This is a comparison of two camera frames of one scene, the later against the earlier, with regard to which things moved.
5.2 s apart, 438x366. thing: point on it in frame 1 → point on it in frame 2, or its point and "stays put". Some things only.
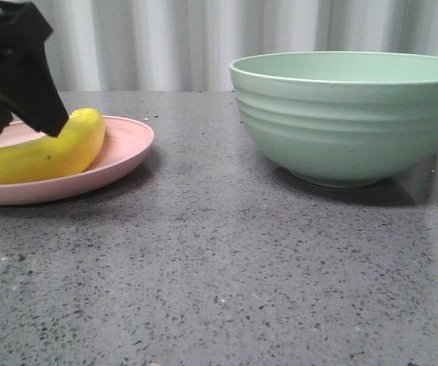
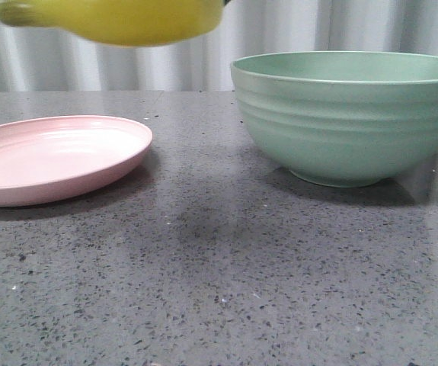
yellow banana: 45,159 → 119,23
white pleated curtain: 106,46 stays put
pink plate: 126,142 stays put
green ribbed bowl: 350,119 stays put
